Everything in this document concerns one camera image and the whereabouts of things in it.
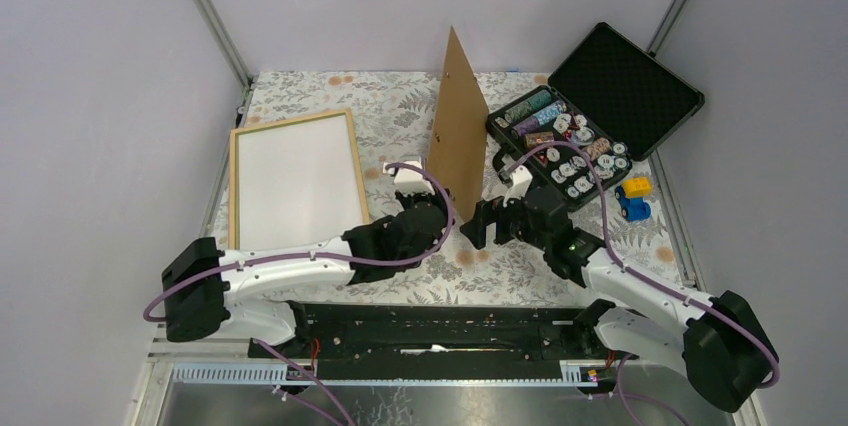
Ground purple cable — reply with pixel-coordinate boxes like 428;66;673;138
506;139;782;390
142;162;457;426

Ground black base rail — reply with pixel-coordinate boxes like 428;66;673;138
273;303;621;383

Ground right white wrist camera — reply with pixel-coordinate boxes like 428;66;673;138
503;166;533;204

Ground sea landscape photo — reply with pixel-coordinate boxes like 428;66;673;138
237;114;368;251

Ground blue toy block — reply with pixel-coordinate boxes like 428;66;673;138
614;186;652;222

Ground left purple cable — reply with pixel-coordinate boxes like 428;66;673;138
142;162;457;426

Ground black poker chip case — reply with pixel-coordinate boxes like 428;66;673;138
486;22;705;211

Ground yellow toy block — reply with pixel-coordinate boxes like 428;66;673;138
621;177;653;199

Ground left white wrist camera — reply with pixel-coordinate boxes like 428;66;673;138
382;157;426;189

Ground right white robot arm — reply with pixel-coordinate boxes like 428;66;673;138
460;187;780;412

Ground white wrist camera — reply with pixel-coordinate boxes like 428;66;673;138
503;166;533;204
382;157;426;189

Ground brown backing board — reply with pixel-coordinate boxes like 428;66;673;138
427;28;489;220

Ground wooden picture frame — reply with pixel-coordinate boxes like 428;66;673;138
228;108;372;252

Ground floral tablecloth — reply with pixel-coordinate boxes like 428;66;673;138
244;71;682;307

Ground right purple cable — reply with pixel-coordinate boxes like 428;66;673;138
506;139;782;390

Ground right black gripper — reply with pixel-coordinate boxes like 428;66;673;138
459;184;550;252

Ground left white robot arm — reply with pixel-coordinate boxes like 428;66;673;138
160;193;452;357

